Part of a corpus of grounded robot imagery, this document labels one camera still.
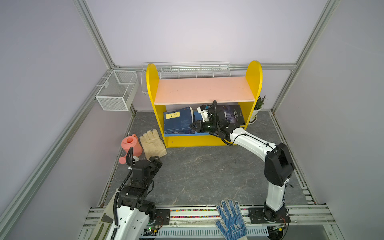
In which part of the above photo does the black wolf cover book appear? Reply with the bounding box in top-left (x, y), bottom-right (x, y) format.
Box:
top-left (217, 105), bottom-right (246, 126)

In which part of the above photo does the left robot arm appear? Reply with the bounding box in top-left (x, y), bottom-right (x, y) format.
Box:
top-left (106, 147), bottom-right (163, 240)

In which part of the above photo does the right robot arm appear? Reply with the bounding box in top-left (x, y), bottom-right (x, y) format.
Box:
top-left (190, 101), bottom-right (295, 224)

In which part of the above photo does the yellow shelf with coloured boards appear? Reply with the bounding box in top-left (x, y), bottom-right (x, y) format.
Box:
top-left (146, 61), bottom-right (263, 133)

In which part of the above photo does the beige work glove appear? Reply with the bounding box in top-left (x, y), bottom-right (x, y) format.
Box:
top-left (140, 129), bottom-right (167, 160)

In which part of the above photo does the pink watering can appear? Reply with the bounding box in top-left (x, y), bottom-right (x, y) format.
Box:
top-left (119, 134), bottom-right (143, 164)

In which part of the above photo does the small potted green plant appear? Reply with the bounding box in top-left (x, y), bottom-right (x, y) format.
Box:
top-left (249, 95), bottom-right (266, 124)

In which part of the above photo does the blue dotted knit glove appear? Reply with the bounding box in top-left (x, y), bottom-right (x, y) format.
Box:
top-left (216, 200), bottom-right (248, 240)

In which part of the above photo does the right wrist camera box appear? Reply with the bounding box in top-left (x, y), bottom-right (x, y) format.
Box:
top-left (197, 105), bottom-right (212, 122)

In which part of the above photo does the white mesh wall basket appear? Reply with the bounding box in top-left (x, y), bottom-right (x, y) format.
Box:
top-left (96, 71), bottom-right (140, 112)

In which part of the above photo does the front rail with cable tray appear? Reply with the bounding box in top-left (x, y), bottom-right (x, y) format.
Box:
top-left (79, 205), bottom-right (344, 240)

